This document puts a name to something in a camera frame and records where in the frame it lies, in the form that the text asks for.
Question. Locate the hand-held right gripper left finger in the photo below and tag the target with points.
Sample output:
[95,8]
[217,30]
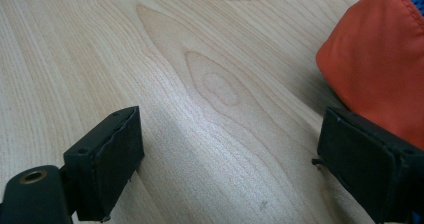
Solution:
[110,164]

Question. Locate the orange cloth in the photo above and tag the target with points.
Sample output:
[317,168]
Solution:
[376,60]

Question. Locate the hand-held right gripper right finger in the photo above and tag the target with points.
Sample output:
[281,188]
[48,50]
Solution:
[366,170]

